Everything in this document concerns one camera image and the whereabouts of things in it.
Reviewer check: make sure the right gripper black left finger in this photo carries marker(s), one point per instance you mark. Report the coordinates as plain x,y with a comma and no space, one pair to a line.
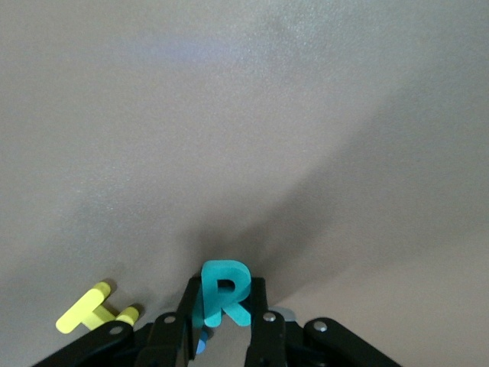
168,340

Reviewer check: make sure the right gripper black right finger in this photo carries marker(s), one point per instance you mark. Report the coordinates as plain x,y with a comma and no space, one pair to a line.
267,340

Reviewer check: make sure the teal foam letter R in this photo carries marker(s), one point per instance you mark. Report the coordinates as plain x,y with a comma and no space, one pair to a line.
209,290

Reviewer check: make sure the yellow foam letter H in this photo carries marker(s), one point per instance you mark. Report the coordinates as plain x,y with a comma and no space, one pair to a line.
82,309

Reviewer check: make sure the blue foam letter M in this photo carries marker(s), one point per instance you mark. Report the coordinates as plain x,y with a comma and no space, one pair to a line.
201,344

